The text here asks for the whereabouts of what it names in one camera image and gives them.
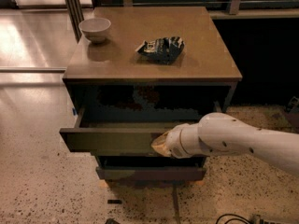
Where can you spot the grey power strip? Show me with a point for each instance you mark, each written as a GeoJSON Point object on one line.
{"type": "Point", "coordinates": [258, 219]}

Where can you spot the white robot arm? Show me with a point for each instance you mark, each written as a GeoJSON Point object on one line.
{"type": "Point", "coordinates": [218, 134]}

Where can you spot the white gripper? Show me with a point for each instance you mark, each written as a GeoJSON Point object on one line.
{"type": "Point", "coordinates": [173, 144]}

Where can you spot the white ceramic bowl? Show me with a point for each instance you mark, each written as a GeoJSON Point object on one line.
{"type": "Point", "coordinates": [95, 29]}

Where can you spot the brown wooden cabinet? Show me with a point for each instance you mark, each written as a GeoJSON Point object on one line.
{"type": "Point", "coordinates": [112, 75]}

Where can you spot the brown top drawer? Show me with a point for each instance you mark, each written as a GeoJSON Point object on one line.
{"type": "Point", "coordinates": [127, 132]}

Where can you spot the crumpled blue chip bag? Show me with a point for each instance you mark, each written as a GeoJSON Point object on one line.
{"type": "Point", "coordinates": [163, 50]}

